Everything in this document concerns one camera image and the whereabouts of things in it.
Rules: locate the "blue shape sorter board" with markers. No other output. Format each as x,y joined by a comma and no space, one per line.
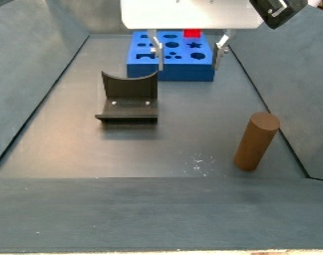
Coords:
186,57

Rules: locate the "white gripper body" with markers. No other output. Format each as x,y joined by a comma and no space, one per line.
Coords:
189,14

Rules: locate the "brown wooden cylinder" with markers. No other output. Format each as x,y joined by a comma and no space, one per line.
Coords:
260,131

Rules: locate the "red block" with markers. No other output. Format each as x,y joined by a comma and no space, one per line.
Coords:
192,33

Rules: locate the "black curved holder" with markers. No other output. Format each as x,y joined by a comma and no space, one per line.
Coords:
132,99

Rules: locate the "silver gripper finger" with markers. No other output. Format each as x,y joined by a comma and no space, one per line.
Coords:
220,46
157,49

